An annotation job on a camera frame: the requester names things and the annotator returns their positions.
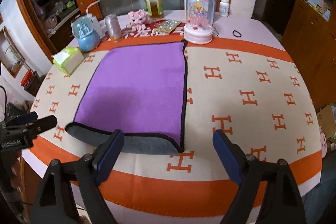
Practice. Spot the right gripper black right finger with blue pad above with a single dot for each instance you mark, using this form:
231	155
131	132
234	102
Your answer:
281	203

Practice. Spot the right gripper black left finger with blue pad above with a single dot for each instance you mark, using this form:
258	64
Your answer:
55	202

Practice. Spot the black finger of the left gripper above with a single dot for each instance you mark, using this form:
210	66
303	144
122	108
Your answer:
23	119
33	129

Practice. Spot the purple and grey towel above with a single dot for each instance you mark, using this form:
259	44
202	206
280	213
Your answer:
141	91

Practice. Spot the red bucket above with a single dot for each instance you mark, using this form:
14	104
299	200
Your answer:
28	78

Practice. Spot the green tissue pack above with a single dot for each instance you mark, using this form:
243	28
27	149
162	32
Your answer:
68	59

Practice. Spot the pink plastic device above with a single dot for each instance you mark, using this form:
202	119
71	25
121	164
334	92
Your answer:
323	144

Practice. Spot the cardboard box on floor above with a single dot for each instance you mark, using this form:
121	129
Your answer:
326	120

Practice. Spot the blue castle snow globe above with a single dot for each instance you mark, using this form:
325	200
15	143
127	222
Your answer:
87	37

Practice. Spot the orange beige H-pattern blanket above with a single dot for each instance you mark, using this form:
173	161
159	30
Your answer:
253	92

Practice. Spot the silver drink can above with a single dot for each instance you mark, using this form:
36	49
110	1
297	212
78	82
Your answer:
113	27

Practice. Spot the red mat with white letters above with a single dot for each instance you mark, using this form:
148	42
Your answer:
151	32

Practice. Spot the pink block toy animal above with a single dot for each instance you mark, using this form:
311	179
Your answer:
138	19

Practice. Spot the pill blister pack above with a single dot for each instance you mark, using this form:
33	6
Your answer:
167	26

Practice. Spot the wooden cabinet right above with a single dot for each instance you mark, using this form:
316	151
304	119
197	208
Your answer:
310	41

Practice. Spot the glass bottle with yellow drink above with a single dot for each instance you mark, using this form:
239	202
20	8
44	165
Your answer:
155	8

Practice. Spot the glass dome with pink base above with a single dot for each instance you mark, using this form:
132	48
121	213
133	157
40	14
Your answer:
199	27

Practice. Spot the white pill bottle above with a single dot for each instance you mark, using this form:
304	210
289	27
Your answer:
224	8

